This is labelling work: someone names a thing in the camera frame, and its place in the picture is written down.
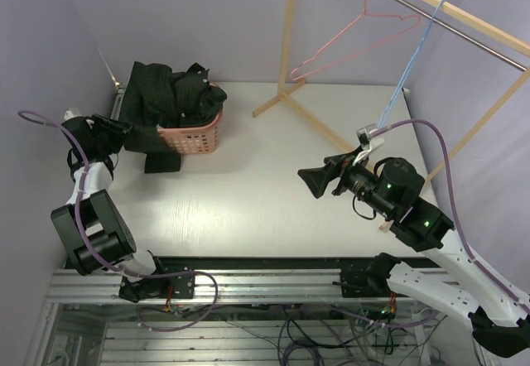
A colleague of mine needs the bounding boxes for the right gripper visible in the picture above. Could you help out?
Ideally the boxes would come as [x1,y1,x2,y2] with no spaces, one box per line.
[298,146,395,219]

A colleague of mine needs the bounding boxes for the dark striped shirt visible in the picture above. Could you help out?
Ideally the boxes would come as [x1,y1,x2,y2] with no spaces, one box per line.
[118,61,228,174]

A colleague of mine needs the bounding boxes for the blue wire hanger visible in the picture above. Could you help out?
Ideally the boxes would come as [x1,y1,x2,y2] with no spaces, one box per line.
[377,0,445,128]

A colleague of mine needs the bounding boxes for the pink wire hanger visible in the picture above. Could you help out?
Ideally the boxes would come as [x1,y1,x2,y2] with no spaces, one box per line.
[289,0,422,81]

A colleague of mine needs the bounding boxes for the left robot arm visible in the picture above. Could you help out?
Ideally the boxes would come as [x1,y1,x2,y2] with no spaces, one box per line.
[51,111,195,303]

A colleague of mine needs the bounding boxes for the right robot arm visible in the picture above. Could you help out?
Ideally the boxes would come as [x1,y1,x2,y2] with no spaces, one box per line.
[297,152,529,358]

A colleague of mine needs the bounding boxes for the pink plastic basket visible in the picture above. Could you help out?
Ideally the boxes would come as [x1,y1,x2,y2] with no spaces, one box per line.
[157,79,227,155]

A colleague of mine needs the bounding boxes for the metal hanging rod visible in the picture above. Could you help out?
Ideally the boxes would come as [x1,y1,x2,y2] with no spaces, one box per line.
[393,0,526,72]

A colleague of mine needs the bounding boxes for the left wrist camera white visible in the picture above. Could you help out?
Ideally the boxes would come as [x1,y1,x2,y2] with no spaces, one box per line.
[63,108,81,122]

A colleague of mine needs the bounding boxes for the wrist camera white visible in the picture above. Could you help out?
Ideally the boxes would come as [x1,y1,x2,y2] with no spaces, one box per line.
[63,108,81,122]
[353,123,384,166]

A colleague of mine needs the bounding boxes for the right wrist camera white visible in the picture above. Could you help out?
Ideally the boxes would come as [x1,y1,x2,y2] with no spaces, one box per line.
[353,123,384,166]

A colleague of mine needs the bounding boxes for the wooden clothes rack frame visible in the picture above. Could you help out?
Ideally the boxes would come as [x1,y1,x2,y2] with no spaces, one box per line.
[252,0,530,233]

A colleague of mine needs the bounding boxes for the tangled cables under table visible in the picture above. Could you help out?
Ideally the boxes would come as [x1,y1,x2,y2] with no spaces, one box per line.
[138,282,456,366]

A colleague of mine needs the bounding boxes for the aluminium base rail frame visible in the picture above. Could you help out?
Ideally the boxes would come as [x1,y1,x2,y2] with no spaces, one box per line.
[45,82,489,366]

